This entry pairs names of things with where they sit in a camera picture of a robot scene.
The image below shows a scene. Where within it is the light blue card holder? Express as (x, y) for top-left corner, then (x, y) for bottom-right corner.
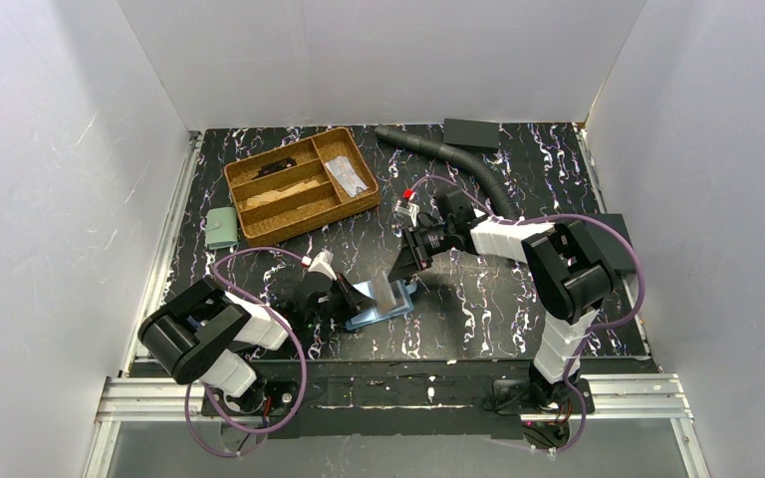
(345, 273), (417, 332)

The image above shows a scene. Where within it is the gold VIP credit card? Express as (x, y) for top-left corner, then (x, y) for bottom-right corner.
(273, 180), (320, 200)

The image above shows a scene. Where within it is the silver VIP credit card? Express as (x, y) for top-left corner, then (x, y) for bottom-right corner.
(335, 173), (369, 198)

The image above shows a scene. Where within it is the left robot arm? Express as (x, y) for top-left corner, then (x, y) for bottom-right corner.
(137, 272), (377, 398)

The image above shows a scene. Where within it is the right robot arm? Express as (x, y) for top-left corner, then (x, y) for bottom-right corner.
(387, 190), (633, 405)

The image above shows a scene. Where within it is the white card in tray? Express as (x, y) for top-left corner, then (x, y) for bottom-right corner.
(324, 155), (356, 177)

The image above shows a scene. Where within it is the black flat box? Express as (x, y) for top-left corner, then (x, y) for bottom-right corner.
(443, 119), (500, 153)

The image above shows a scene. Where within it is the wooden utensil in tray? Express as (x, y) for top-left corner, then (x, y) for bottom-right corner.
(244, 180), (320, 210)

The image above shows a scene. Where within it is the woven wicker organizer tray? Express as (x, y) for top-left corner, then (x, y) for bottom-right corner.
(223, 126), (381, 247)

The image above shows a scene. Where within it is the green small wallet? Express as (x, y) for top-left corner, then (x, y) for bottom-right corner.
(204, 206), (239, 251)

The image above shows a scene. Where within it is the black item in tray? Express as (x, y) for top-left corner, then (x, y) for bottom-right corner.
(253, 157), (298, 179)

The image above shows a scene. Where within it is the black box right side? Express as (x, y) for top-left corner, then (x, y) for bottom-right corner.
(587, 213), (637, 277)

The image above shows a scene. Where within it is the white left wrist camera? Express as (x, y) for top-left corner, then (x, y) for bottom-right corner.
(301, 249), (337, 280)

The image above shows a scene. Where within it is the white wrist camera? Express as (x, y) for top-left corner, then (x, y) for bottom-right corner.
(301, 249), (337, 280)
(394, 188), (420, 227)

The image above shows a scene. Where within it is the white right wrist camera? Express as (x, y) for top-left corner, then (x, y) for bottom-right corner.
(394, 188), (420, 227)

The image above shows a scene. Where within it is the black corrugated hose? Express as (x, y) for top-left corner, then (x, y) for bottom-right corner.
(375, 124), (522, 222)

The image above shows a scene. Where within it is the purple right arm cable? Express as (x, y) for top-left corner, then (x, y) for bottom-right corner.
(408, 174), (647, 456)

